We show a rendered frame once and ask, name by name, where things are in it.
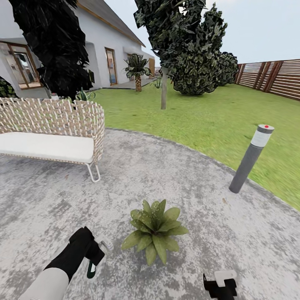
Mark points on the insectifuge atomizer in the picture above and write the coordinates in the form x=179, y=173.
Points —
x=91, y=270

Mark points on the garden chair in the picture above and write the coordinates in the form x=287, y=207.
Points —
x=30, y=114

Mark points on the door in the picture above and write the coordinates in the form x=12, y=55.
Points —
x=21, y=65
x=111, y=66

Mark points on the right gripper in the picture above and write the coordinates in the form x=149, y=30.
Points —
x=218, y=292

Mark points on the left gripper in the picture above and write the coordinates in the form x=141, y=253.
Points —
x=96, y=255

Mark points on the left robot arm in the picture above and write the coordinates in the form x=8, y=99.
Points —
x=53, y=281

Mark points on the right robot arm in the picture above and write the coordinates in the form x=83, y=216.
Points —
x=223, y=288

